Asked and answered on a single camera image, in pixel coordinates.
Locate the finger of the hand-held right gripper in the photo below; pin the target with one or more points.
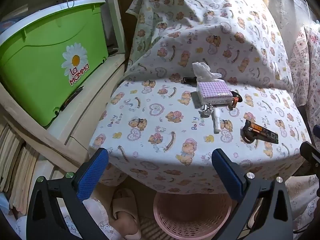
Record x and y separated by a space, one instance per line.
311 155
317 129

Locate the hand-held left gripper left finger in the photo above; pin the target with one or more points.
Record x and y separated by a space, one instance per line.
93 172

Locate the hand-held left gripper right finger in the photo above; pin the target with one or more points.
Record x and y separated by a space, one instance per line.
226 172

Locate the black and orange wrapper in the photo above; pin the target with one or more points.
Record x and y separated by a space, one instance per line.
260 131

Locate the small white tube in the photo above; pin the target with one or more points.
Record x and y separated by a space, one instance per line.
217 120

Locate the pink plastic basket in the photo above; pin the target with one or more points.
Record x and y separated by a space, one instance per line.
192 217

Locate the silver wrapper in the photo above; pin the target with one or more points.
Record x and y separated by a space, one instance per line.
206 110

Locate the purple checkered tissue pack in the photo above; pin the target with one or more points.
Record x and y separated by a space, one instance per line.
213 92

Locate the pink slipper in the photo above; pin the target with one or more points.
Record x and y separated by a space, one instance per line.
123 205

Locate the pink patterned cloth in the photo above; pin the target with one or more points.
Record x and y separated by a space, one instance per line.
307 75

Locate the wooden beam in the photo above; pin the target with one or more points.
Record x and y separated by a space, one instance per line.
37 127

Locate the black and orange round object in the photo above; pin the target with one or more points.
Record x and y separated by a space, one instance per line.
235 98

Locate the stack of books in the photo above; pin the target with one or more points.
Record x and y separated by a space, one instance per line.
15 165

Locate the beige cabinet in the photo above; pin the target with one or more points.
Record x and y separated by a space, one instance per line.
95 80

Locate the small black box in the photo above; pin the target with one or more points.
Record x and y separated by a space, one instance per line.
189 80

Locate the green storage box white lid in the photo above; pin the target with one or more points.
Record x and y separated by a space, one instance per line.
45 62

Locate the translucent plastic sheet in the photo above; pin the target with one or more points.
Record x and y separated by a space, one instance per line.
285 10

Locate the bear print cloth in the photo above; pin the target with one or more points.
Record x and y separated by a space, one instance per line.
175 55

